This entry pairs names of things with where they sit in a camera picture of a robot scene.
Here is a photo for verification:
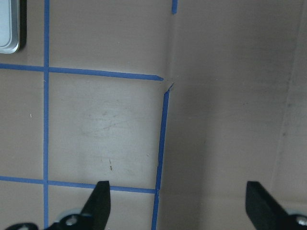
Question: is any silver digital kitchen scale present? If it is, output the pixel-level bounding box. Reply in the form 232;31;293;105
0;0;27;54

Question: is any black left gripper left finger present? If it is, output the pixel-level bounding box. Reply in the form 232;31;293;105
49;181;111;230

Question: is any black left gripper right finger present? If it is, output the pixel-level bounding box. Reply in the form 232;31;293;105
245;181;307;230

